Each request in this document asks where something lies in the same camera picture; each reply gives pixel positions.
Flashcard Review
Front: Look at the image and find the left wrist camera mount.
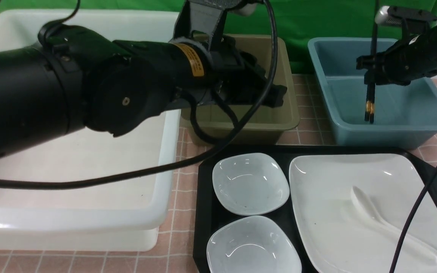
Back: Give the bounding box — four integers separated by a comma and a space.
172, 0, 257, 52

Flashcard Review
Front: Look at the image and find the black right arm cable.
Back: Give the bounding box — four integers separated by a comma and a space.
388, 57, 437, 273

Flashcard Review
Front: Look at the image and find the pink checkered tablecloth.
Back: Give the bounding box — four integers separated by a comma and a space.
0, 75, 437, 273

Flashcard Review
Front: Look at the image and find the small white bowl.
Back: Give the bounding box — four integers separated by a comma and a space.
212, 153, 290, 216
206, 215, 302, 273

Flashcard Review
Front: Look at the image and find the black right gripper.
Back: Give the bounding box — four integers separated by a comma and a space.
357, 40, 437, 86

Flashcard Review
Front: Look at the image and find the green backdrop cloth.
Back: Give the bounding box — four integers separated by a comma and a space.
0, 0, 437, 74

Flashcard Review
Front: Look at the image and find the large white plastic tub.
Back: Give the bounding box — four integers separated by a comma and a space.
0, 9, 181, 252

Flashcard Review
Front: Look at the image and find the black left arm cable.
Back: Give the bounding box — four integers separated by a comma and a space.
0, 0, 278, 190

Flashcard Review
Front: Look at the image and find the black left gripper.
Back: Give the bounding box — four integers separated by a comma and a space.
211, 35, 288, 108

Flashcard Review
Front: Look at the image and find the large white square plate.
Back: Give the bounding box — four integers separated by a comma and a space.
289, 154, 424, 273

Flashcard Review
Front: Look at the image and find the white ceramic soup spoon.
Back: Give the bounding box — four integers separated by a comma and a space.
350, 185, 437, 264

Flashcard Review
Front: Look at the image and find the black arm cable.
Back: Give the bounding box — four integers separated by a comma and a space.
0, 0, 278, 190
388, 57, 437, 273

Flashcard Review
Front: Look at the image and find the blue plastic bin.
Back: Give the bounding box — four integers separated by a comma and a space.
308, 37, 437, 150

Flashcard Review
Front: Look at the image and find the olive green plastic bin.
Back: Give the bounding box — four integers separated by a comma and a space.
196, 34, 300, 144

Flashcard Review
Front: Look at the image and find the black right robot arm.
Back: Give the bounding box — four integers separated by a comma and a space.
357, 6, 437, 85

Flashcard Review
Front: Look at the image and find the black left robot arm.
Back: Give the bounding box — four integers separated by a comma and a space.
0, 25, 267, 158

